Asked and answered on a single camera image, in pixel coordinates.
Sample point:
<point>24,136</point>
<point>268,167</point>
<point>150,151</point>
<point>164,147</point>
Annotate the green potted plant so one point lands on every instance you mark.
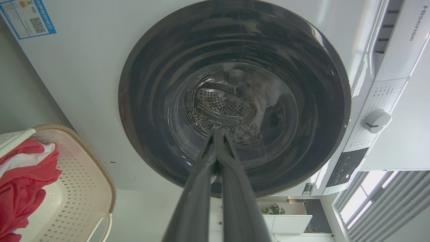
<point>272,209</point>

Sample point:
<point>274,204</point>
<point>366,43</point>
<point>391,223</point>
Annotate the black washing machine control panel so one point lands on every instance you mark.
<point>346,166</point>

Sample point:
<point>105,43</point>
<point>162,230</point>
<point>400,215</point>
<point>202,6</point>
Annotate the dark round washing machine door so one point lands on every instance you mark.
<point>151,101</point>

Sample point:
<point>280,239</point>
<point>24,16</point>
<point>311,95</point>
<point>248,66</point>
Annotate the blue energy label sticker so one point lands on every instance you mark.
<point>23,16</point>

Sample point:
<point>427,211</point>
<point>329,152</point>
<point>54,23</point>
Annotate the dark brown cabinet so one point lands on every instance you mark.
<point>317,216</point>

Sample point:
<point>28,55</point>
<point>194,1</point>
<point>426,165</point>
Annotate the beige perforated laundry basket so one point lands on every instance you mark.
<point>84,188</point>

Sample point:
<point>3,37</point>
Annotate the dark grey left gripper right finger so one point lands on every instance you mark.
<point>238,208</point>

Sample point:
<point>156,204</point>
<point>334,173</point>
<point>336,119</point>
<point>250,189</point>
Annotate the white garment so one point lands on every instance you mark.
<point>20,162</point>

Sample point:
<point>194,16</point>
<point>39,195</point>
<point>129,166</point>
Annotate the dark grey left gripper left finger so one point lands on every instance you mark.
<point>195,201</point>

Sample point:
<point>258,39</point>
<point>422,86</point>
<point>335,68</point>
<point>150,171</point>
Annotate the small black sticker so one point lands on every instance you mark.
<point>308,189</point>

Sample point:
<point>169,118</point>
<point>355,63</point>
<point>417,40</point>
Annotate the white front-load washing machine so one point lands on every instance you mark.
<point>84,74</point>

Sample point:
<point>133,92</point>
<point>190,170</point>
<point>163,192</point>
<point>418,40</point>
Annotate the grey window blinds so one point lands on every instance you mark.
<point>396,215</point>

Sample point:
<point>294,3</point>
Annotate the white washing machine dial knob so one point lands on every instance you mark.
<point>376,121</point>

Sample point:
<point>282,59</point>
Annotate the white cabinet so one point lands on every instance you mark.
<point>289,223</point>

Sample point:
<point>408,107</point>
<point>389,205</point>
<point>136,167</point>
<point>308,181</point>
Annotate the white detergent drawer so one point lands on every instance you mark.
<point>403,50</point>

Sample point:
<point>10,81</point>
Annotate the red garment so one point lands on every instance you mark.
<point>23,191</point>

